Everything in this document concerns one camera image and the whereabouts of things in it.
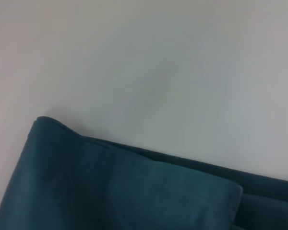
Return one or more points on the blue shirt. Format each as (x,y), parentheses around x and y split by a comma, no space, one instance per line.
(134,187)

